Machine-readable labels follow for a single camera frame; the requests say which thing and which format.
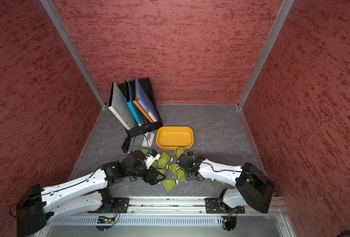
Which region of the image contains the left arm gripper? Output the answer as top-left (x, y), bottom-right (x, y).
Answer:
top-left (127, 164), bottom-right (166, 186)

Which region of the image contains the green shuttlecock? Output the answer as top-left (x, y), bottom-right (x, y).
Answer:
top-left (175, 149), bottom-right (184, 159)
top-left (141, 149), bottom-right (149, 157)
top-left (157, 168), bottom-right (165, 174)
top-left (164, 179), bottom-right (179, 192)
top-left (157, 158), bottom-right (168, 169)
top-left (166, 164), bottom-right (181, 174)
top-left (176, 169), bottom-right (186, 182)
top-left (161, 152), bottom-right (174, 162)

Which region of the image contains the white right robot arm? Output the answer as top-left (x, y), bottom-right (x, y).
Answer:
top-left (177, 154), bottom-right (276, 213)

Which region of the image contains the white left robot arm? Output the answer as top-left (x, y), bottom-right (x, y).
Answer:
top-left (16, 150), bottom-right (166, 237)

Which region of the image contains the yellow plastic storage box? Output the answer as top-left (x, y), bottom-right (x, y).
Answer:
top-left (156, 126), bottom-right (194, 151)

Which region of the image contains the small black device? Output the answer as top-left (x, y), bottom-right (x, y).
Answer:
top-left (122, 137), bottom-right (131, 153)

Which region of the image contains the orange blue book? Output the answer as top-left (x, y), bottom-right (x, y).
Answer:
top-left (133, 79), bottom-right (159, 123)

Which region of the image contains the white grey book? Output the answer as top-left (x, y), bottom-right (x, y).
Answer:
top-left (108, 82), bottom-right (135, 130)

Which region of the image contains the teal book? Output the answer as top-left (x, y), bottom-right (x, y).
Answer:
top-left (125, 81), bottom-right (144, 126)

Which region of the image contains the black mesh file organizer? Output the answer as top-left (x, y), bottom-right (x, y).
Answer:
top-left (117, 78), bottom-right (163, 138)

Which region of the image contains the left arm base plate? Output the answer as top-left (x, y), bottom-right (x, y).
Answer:
top-left (89, 198), bottom-right (130, 214)

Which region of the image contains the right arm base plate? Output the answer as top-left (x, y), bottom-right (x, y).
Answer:
top-left (205, 198), bottom-right (245, 214)

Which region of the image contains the right aluminium corner post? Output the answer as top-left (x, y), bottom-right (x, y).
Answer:
top-left (238, 0), bottom-right (294, 110)

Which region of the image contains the aluminium corner post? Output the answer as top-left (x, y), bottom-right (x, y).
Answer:
top-left (40, 0), bottom-right (106, 110)
top-left (238, 0), bottom-right (294, 110)

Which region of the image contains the left aluminium corner post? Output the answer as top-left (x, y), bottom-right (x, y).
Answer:
top-left (40, 0), bottom-right (106, 110)

